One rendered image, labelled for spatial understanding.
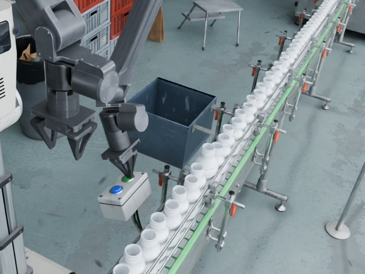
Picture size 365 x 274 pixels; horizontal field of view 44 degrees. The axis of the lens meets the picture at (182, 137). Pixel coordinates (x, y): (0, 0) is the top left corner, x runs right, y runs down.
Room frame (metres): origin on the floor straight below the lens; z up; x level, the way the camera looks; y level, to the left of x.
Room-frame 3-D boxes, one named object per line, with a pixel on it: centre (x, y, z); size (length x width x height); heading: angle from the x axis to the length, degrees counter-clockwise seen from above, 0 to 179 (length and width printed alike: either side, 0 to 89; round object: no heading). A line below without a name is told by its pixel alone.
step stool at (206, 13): (4.80, -0.13, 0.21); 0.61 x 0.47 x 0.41; 32
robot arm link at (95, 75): (0.67, 0.18, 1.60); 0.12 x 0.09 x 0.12; 69
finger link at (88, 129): (0.68, 0.21, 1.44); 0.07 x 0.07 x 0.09; 69
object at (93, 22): (3.52, 1.03, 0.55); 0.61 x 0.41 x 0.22; 166
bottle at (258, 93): (1.47, -0.26, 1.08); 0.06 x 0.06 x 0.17
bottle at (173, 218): (0.82, 0.00, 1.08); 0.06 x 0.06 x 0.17
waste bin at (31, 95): (2.67, 1.00, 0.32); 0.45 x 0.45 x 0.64
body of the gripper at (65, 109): (0.68, 0.22, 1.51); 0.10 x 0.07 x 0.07; 69
